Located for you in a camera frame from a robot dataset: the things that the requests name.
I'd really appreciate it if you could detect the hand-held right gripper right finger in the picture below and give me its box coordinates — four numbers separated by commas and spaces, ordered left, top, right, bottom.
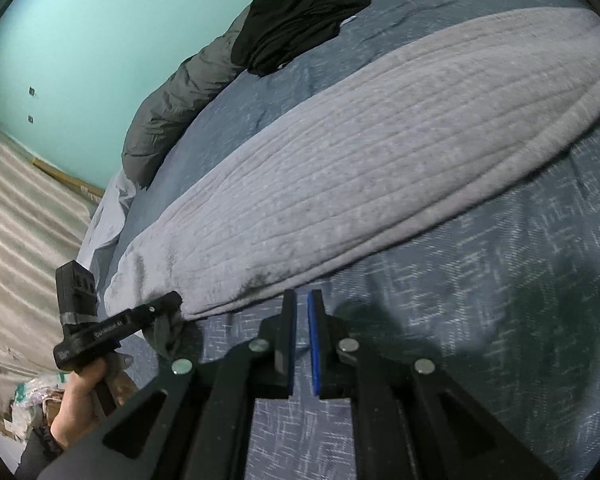
307, 289, 556, 480

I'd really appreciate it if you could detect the bed with blue sheet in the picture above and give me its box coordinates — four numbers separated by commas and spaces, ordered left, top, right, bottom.
85, 0, 600, 480

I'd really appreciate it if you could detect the patterned plastic package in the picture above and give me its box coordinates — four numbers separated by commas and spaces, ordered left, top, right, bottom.
7, 379, 58, 413

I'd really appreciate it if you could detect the black crumpled garment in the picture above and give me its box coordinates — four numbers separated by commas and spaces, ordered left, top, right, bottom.
231, 0, 372, 78

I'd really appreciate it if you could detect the person's left forearm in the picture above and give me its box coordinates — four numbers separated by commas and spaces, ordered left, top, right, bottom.
14, 430, 73, 480

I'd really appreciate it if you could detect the grey fleece sweatshirt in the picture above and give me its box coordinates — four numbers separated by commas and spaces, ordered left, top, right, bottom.
102, 7, 600, 356

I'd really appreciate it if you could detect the wooden frame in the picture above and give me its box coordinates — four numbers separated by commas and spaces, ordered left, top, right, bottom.
32, 157, 106, 199

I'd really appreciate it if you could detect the dark grey rolled duvet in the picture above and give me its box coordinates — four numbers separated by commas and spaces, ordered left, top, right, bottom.
121, 0, 381, 191

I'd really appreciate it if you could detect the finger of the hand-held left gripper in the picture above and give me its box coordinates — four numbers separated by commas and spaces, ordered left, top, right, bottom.
140, 291, 184, 332

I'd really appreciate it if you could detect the person's left hand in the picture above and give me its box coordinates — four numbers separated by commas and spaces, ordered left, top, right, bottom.
50, 352, 137, 452

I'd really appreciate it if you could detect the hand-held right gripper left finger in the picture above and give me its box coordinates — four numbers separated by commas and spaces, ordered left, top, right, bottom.
45, 289, 298, 480

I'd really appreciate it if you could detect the beige striped curtain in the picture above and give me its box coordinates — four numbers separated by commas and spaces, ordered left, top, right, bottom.
0, 115, 93, 411

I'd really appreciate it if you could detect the light grey pillow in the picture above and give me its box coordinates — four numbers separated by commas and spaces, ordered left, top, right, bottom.
77, 170, 141, 281

